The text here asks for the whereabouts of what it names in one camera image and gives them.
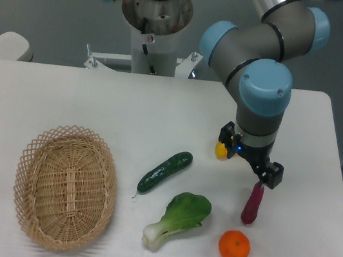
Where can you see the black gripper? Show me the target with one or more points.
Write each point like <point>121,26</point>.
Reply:
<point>270,173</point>

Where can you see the green cucumber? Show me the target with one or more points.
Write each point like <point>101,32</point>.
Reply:
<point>164,170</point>

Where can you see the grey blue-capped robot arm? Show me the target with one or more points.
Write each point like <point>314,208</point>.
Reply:
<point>249,63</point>

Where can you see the yellow lemon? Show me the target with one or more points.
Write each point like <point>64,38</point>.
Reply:
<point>221,151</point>

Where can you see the purple sweet potato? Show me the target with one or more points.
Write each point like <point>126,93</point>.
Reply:
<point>250,212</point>

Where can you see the green bok choy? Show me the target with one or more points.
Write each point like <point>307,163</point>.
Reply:
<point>184,212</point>

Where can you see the orange tangerine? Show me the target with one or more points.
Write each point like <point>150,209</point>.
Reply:
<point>234,243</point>

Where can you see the woven wicker basket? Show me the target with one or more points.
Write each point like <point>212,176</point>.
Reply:
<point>65,188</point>

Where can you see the white chair back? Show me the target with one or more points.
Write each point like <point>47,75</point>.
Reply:
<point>14,47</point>

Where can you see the white metal base frame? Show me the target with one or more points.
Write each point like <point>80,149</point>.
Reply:
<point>183,69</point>

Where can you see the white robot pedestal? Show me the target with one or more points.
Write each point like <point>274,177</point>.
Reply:
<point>156,26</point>

